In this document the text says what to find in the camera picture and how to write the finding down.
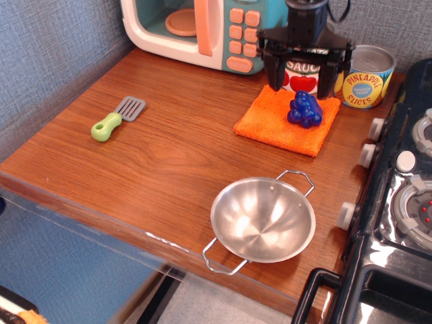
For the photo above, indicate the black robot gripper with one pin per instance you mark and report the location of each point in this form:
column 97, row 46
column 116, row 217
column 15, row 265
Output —
column 306, row 38

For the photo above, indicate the blue toy grape bunch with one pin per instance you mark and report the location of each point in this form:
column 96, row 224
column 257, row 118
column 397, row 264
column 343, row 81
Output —
column 305, row 110

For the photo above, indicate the orange microfiber towel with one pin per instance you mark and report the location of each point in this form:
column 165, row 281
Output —
column 266, row 121

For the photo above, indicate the tomato sauce toy can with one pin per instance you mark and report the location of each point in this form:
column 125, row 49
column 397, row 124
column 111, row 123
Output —
column 301, row 76

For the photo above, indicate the pineapple slices toy can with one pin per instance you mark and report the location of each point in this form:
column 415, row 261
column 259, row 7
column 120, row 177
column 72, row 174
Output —
column 365, row 84

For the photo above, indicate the toy microwave teal and white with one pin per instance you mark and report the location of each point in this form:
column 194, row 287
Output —
column 221, row 35

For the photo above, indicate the orange plate inside microwave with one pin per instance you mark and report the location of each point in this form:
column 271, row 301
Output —
column 181, row 22

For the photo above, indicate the black toy stove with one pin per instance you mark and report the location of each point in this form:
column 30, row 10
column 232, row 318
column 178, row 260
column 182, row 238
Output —
column 386, row 275

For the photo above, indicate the stainless steel two-handled bowl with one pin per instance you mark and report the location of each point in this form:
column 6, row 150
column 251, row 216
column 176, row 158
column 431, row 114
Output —
column 261, row 220

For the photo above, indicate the green handled grey toy spatula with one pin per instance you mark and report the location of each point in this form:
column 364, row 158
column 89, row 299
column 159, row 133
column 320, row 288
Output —
column 127, row 111

